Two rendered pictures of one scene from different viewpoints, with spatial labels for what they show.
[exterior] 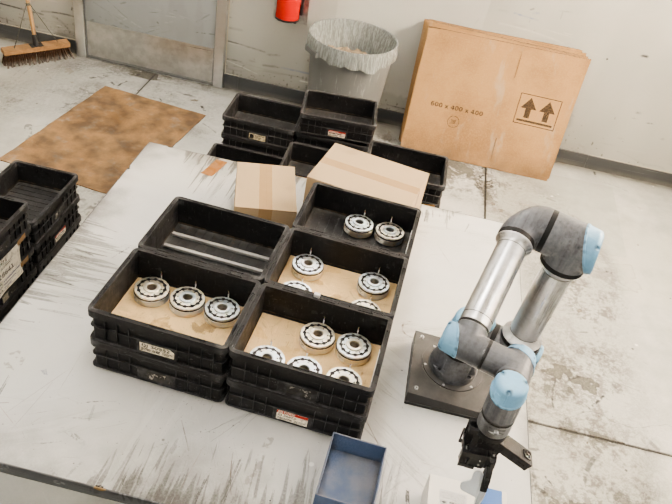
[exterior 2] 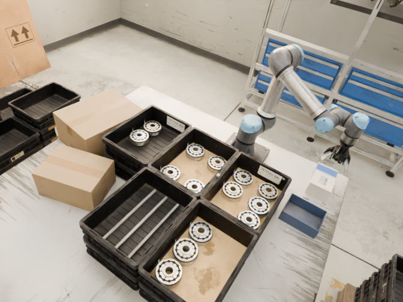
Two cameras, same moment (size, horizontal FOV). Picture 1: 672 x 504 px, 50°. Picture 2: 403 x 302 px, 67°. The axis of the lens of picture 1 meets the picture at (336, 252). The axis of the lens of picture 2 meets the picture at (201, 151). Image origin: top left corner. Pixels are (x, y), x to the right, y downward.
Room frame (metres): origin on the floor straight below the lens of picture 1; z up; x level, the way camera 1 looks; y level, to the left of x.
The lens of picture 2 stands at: (1.33, 0.99, 1.98)
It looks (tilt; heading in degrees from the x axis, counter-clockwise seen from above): 43 degrees down; 289
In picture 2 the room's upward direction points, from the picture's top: 11 degrees clockwise
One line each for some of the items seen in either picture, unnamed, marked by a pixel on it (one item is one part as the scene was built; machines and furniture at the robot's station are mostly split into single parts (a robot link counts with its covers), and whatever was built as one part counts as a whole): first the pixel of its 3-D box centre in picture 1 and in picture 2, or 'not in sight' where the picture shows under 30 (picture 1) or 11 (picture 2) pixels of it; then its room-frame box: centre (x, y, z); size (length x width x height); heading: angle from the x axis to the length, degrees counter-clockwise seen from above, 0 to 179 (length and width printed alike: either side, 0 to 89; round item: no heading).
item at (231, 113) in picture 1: (262, 138); not in sight; (3.48, 0.52, 0.31); 0.40 x 0.30 x 0.34; 87
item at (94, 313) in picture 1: (178, 297); (201, 251); (1.46, 0.41, 0.92); 0.40 x 0.30 x 0.02; 83
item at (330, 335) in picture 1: (317, 335); (232, 189); (1.48, 0.01, 0.86); 0.10 x 0.10 x 0.01
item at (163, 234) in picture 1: (215, 251); (141, 218); (1.76, 0.38, 0.87); 0.40 x 0.30 x 0.11; 83
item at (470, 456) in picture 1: (481, 443); (342, 150); (1.07, -0.41, 1.02); 0.09 x 0.08 x 0.12; 87
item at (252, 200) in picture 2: (303, 370); (259, 205); (1.34, 0.02, 0.86); 0.10 x 0.10 x 0.01
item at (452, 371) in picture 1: (457, 356); (243, 143); (1.57, -0.42, 0.80); 0.15 x 0.15 x 0.10
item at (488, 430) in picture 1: (495, 422); (349, 138); (1.07, -0.42, 1.10); 0.08 x 0.08 x 0.05
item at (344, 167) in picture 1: (365, 196); (102, 124); (2.35, -0.07, 0.80); 0.40 x 0.30 x 0.20; 76
